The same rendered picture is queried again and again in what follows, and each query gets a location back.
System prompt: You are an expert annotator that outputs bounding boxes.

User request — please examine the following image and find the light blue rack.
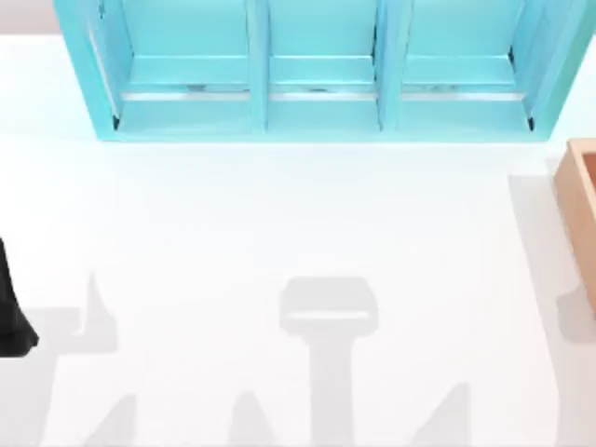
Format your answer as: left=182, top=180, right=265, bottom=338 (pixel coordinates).
left=51, top=0, right=596, bottom=143

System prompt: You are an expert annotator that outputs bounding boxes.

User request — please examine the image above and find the salmon-coloured box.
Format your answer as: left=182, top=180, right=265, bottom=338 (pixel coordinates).
left=553, top=138, right=596, bottom=321

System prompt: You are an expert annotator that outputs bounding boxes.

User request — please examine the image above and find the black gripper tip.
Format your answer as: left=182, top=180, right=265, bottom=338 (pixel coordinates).
left=0, top=237, right=40, bottom=360

